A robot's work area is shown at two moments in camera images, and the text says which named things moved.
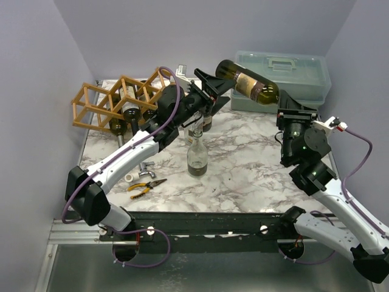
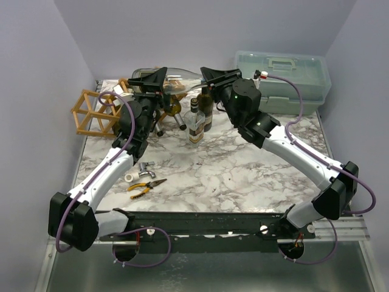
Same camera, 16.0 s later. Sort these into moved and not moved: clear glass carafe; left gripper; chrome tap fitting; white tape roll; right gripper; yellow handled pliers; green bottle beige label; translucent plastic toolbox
Moved: clear glass carafe; right gripper; left gripper; green bottle beige label
Not moved: chrome tap fitting; yellow handled pliers; translucent plastic toolbox; white tape roll
